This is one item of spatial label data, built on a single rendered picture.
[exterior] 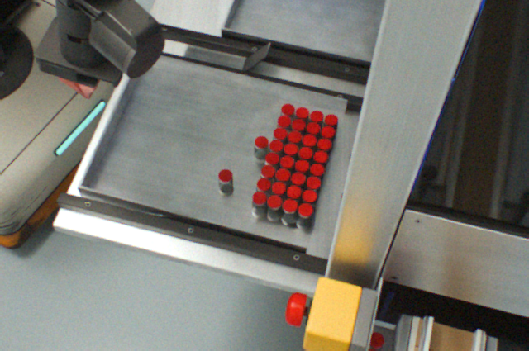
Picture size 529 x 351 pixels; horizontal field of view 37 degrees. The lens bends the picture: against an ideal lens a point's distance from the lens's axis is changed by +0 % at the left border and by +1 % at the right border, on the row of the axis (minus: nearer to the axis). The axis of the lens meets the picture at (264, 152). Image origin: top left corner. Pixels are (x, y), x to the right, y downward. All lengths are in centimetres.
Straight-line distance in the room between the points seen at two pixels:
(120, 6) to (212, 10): 55
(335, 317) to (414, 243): 14
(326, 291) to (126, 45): 37
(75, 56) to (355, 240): 38
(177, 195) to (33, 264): 103
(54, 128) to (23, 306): 46
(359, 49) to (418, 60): 72
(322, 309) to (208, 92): 47
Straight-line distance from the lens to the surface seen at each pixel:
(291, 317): 97
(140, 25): 83
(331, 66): 129
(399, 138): 71
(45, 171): 200
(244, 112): 125
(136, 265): 210
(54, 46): 97
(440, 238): 86
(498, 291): 95
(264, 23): 136
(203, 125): 124
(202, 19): 137
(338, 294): 96
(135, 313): 205
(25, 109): 205
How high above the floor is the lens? 192
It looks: 59 degrees down
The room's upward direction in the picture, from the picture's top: 2 degrees clockwise
